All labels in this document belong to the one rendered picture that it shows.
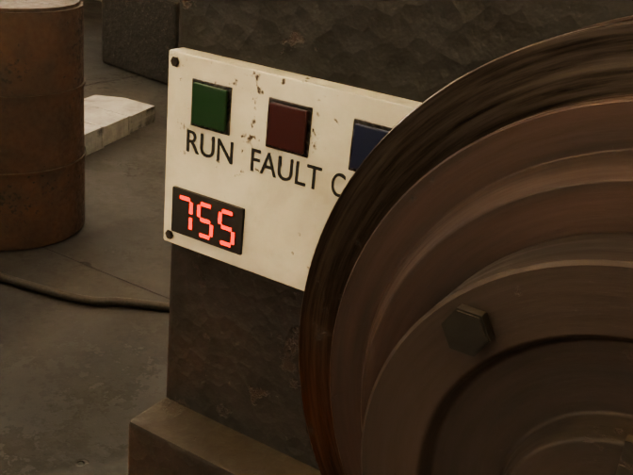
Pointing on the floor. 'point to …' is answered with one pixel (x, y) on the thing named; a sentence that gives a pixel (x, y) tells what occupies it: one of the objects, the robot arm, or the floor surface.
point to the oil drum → (41, 122)
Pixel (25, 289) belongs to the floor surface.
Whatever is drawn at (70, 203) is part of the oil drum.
